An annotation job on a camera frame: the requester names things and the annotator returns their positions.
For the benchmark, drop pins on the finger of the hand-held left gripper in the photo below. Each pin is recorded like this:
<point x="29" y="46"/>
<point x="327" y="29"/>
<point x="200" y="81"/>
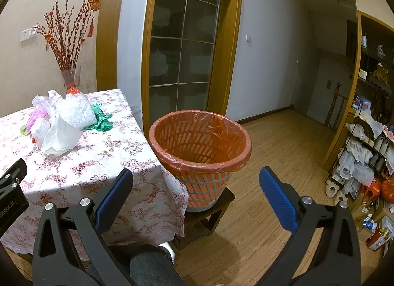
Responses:
<point x="14" y="172"/>

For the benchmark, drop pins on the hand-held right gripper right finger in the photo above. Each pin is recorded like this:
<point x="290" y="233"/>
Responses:
<point x="277" y="202"/>

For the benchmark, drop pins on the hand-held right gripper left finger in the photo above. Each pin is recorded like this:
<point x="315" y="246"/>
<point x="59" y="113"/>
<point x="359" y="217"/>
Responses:
<point x="114" y="199"/>

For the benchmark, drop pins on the pink plastic bag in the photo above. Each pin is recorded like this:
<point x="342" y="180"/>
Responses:
<point x="35" y="118"/>

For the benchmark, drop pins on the wastebasket with orange liner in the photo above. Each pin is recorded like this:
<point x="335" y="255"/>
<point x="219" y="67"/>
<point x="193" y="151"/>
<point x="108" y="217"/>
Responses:
<point x="200" y="162"/>

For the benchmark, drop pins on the crinkled white plastic bag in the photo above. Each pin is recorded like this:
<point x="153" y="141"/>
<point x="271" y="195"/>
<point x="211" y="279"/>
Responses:
<point x="77" y="110"/>

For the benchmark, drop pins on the orange plastic bag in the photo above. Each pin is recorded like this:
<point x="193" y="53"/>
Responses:
<point x="73" y="90"/>

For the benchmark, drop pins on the floral tablecloth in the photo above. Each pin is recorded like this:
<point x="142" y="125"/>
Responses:
<point x="92" y="162"/>

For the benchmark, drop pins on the yellow green wrapper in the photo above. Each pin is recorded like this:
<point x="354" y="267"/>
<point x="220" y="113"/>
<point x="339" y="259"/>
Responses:
<point x="24" y="130"/>

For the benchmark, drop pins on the small translucent plastic bag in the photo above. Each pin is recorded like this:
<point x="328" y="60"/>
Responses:
<point x="40" y="130"/>

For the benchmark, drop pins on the white fuzzy slipper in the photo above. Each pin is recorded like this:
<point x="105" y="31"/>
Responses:
<point x="331" y="189"/>
<point x="341" y="199"/>

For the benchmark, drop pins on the smooth white plastic bag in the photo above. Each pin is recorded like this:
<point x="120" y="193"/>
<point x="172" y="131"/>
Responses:
<point x="58" y="138"/>

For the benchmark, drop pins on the person's grey trouser leg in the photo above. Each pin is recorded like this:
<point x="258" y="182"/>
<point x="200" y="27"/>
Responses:
<point x="150" y="267"/>

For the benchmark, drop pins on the dark wooden stool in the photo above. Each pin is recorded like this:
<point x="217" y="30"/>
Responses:
<point x="200" y="221"/>

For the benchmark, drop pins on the green plastic bag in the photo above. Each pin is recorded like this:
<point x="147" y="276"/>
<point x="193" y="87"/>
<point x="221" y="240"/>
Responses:
<point x="103" y="119"/>

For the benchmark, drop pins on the shoe rack with slippers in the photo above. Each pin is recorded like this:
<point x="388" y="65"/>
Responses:
<point x="360" y="169"/>

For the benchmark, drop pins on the white spray bottle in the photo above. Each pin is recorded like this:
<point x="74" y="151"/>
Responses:
<point x="369" y="224"/>

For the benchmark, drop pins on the orange shopping bag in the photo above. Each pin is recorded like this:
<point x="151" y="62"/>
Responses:
<point x="388" y="190"/>
<point x="371" y="190"/>

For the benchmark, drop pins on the wooden cabinet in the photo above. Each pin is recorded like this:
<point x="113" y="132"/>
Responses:
<point x="341" y="132"/>

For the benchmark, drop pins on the glass vase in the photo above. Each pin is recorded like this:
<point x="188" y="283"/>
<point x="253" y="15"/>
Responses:
<point x="70" y="78"/>

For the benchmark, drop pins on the blue box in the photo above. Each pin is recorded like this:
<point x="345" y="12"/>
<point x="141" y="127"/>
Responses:
<point x="357" y="102"/>

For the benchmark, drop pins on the red berry branches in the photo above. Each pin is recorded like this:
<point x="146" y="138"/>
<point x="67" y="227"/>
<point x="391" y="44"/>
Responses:
<point x="63" y="51"/>

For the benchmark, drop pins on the pink slipper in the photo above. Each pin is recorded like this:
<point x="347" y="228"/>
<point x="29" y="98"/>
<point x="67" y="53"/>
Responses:
<point x="388" y="133"/>

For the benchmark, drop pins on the small white box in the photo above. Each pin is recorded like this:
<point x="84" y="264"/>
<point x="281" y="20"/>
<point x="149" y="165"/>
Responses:
<point x="362" y="75"/>

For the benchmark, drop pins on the frosted glass door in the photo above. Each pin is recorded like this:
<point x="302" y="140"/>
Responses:
<point x="184" y="58"/>

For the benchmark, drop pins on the golden figurine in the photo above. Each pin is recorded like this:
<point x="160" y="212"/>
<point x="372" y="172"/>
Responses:
<point x="380" y="73"/>

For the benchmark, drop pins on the small pale figurine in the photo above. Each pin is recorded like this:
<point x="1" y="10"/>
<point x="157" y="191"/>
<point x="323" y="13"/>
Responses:
<point x="381" y="50"/>

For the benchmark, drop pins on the wooden newel post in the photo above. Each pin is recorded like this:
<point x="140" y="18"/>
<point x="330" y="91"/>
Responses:
<point x="337" y="96"/>

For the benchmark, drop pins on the white wall socket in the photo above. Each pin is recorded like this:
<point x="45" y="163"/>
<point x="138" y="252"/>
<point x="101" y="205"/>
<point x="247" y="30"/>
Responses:
<point x="28" y="34"/>

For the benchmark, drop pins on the wooden door frame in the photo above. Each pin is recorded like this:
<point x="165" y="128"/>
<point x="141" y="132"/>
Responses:
<point x="229" y="42"/>

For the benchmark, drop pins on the red wall ornament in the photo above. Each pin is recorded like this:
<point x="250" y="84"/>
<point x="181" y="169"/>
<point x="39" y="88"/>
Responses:
<point x="94" y="4"/>

